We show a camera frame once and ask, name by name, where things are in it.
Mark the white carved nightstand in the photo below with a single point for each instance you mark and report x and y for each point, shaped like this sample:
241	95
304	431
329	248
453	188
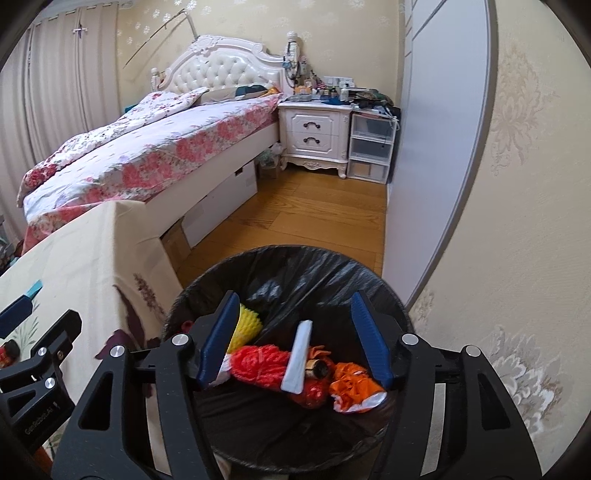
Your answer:
314	134

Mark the pillow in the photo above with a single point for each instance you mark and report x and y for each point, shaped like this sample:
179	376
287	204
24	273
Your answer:
235	92

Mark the white under-bed storage box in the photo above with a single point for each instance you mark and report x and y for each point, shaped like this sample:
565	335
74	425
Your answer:
226	203

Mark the trash bin with black liner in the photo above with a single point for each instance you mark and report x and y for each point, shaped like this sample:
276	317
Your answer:
300	277

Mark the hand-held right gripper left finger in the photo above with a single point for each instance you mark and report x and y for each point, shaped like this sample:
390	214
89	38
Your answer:
219	341

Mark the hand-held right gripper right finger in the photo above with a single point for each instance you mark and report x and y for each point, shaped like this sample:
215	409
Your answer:
371	341

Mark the clear plastic drawer unit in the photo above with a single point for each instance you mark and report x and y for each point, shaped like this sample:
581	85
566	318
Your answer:
371	147

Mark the clear plastic bag under bed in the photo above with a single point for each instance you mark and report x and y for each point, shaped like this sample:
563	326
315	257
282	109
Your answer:
270	156

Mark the floral quilt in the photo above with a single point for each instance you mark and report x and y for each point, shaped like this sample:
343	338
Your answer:
106	134

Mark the amber glass bottle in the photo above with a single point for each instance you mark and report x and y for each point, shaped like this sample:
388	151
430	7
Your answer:
319	368

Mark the floral bed sheet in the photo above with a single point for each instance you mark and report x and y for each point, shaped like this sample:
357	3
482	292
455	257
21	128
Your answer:
184	143

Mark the yellow foam fruit net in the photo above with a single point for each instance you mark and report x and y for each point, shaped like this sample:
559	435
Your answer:
247	325

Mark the grey wardrobe door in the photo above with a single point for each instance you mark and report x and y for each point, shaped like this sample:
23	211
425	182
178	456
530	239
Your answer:
434	161

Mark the beige pleated curtain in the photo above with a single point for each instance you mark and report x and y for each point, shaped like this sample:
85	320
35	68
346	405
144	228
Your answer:
51	92

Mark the white tufted headboard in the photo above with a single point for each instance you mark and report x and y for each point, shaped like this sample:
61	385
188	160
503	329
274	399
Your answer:
221	62

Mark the red foam fruit net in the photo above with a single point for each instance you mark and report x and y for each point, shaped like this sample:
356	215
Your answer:
258	367

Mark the thin fishing rod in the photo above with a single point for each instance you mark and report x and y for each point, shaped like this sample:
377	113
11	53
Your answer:
161	34

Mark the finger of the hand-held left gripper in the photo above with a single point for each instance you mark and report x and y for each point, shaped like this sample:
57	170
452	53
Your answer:
62	330
16	314

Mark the cluttered small items on nightstand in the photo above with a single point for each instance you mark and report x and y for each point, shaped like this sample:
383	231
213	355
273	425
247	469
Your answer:
337	92

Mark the white tube with green print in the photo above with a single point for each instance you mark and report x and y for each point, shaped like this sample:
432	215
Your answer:
298	355

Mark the orange plastic bag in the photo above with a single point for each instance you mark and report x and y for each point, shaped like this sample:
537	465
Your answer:
355	385

